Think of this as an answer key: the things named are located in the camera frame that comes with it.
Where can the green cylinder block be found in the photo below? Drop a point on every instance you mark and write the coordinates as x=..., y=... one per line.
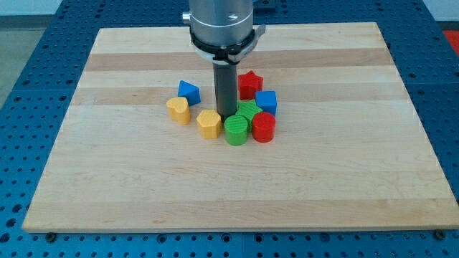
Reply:
x=236, y=130

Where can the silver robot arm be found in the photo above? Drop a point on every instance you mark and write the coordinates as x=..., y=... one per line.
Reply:
x=222, y=31

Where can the yellow hexagon block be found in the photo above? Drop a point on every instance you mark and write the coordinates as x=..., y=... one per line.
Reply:
x=209, y=124

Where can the green star block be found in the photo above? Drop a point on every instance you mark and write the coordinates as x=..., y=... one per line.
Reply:
x=248, y=109

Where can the red cylinder block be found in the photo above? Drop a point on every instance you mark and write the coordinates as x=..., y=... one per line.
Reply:
x=263, y=127

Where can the blue cube block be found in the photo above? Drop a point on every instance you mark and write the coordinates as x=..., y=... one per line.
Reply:
x=267, y=101

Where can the red star block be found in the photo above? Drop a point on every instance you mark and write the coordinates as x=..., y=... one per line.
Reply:
x=248, y=84

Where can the blue triangle block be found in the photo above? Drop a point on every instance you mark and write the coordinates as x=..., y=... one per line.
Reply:
x=190, y=92

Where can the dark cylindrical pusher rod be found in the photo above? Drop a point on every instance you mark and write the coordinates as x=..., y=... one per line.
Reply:
x=225, y=85

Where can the yellow heart block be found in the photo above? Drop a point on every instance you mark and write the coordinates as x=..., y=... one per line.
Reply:
x=178, y=109

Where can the wooden board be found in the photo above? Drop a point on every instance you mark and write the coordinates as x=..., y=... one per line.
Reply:
x=349, y=152

